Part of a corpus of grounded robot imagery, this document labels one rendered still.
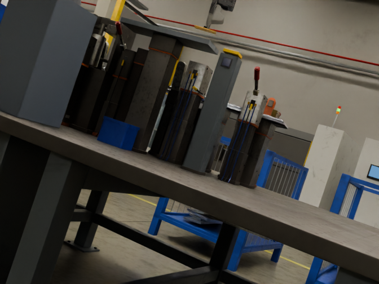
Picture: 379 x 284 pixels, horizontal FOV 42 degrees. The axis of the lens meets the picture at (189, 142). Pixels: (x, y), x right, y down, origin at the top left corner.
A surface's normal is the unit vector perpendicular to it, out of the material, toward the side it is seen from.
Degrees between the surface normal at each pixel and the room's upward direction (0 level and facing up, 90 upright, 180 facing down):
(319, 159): 90
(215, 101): 90
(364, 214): 90
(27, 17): 90
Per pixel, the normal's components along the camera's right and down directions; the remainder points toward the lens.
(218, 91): -0.30, -0.11
